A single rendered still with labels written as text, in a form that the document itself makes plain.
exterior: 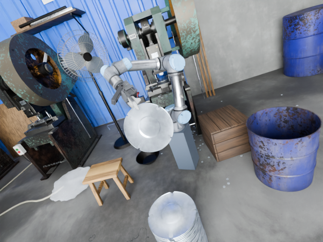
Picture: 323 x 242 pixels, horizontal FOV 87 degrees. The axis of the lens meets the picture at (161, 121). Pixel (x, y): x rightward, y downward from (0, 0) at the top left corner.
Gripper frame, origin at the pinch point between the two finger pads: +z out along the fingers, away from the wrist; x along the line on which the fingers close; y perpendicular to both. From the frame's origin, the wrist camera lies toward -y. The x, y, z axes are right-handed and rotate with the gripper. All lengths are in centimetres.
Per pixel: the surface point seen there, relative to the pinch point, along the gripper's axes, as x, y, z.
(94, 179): 84, -38, -1
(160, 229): 25, -26, 57
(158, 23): 17, 91, -77
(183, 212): 22, -11, 60
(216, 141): 49, 61, 47
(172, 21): 18, 108, -74
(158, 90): 73, 71, -40
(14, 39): 57, -24, -165
